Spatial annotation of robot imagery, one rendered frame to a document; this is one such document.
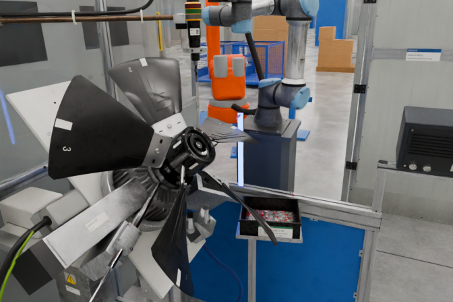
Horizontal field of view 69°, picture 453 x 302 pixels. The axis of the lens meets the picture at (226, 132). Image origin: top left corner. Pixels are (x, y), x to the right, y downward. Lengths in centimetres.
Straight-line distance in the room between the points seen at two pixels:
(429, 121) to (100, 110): 95
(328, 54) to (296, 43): 861
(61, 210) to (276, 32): 839
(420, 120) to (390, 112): 153
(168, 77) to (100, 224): 48
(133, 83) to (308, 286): 114
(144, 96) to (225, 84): 390
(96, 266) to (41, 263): 15
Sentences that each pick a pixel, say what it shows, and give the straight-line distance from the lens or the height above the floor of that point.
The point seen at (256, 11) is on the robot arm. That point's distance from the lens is 149.
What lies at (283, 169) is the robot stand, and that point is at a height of 82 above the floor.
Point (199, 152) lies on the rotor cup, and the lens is 88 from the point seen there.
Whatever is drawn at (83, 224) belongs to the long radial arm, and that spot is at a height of 113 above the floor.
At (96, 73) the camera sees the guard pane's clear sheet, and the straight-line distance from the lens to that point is 167.
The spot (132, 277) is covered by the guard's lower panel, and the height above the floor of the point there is 10.
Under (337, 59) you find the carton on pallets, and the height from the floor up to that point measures 34.
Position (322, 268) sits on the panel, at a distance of 156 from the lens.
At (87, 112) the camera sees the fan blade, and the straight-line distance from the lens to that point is 78.
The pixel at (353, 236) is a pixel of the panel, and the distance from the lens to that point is 144.
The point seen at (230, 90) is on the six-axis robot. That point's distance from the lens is 489.
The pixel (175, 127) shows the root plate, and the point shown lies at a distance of 95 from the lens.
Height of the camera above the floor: 155
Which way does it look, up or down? 19 degrees down
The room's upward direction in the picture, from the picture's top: 1 degrees counter-clockwise
